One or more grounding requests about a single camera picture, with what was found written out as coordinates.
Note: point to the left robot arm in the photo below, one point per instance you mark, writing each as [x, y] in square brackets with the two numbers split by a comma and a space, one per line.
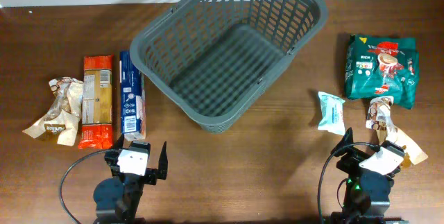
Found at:
[117, 198]

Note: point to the grey plastic basket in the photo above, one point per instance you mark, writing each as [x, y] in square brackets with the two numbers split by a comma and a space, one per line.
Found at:
[215, 58]

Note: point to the green coffee bag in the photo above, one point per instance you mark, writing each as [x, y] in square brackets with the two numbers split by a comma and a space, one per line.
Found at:
[382, 66]

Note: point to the light blue wipes packet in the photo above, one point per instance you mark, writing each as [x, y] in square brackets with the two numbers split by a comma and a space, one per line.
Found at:
[332, 113]

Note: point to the blue carton box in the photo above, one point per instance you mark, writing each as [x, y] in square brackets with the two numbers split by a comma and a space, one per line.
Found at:
[133, 113]

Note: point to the beige brown snack wrapper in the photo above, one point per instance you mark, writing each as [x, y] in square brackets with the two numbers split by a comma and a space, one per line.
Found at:
[379, 119]

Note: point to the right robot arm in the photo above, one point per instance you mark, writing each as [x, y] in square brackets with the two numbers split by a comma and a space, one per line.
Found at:
[367, 192]

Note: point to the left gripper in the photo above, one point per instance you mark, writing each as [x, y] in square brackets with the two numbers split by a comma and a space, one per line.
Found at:
[152, 175]

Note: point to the beige crumpled snack bag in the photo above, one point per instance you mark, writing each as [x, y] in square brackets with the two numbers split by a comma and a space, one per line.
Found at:
[60, 124]

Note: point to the orange pasta packet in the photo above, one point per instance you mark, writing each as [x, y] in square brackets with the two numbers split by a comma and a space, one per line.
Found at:
[96, 129]

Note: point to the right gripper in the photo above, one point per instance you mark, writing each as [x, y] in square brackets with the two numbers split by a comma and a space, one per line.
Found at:
[353, 157]

